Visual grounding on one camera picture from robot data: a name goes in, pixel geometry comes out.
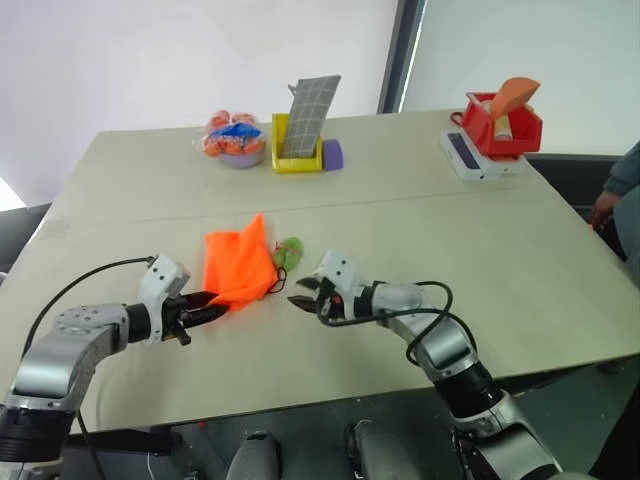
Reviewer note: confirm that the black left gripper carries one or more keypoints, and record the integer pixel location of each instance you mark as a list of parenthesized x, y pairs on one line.
[(175, 315)]

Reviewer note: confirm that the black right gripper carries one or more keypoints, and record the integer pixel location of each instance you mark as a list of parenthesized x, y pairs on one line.
[(327, 300)]

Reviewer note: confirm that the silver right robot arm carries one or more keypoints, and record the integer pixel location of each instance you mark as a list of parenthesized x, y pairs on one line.
[(440, 345)]

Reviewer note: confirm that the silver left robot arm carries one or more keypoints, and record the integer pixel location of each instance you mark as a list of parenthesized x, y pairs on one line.
[(50, 365)]

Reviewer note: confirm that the small green translucent tube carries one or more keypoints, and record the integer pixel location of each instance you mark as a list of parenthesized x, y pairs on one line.
[(289, 252)]

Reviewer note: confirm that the yellow plastic bin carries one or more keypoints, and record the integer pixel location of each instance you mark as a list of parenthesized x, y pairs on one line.
[(297, 164)]

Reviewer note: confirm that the purple block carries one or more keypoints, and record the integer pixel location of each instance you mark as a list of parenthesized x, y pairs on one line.
[(333, 155)]

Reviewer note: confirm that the purple bowl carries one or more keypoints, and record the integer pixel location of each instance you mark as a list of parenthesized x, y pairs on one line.
[(241, 160)]

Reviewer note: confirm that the black table support bar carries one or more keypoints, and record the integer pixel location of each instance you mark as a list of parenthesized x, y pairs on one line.
[(125, 440)]

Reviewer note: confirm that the grey rounded shape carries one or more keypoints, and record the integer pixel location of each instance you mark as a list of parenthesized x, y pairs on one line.
[(252, 457)]

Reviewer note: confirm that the dark rounded shape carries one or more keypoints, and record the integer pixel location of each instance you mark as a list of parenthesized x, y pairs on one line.
[(377, 452)]

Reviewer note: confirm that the plastic bag of orange items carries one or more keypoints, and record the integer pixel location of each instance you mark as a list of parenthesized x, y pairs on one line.
[(232, 132)]

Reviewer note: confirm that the grey checked mat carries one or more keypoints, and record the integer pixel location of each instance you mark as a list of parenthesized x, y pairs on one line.
[(307, 115)]

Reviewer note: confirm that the dark side furniture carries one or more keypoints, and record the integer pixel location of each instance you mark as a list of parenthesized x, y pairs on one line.
[(20, 235)]

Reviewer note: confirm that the white digital scale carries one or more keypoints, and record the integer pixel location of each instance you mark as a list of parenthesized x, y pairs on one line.
[(467, 160)]

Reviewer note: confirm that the beige roll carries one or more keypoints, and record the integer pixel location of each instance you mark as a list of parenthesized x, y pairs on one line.
[(502, 129)]

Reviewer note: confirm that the red plastic bin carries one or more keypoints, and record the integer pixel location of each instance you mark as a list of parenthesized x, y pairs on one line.
[(520, 135)]

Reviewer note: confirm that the orange paper cone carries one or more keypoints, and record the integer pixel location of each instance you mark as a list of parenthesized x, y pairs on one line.
[(515, 92)]

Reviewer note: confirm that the bystander in grey clothes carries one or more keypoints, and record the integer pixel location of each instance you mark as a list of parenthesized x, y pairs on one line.
[(627, 190)]

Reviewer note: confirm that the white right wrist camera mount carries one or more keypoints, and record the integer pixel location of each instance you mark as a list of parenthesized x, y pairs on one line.
[(340, 265)]

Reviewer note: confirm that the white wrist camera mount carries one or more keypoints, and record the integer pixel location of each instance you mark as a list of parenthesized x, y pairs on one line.
[(340, 265), (162, 275)]

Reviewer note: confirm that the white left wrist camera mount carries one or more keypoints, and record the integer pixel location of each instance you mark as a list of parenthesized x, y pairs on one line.
[(162, 275)]

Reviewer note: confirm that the dark window frame post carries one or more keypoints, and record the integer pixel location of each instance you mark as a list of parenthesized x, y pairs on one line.
[(400, 55)]

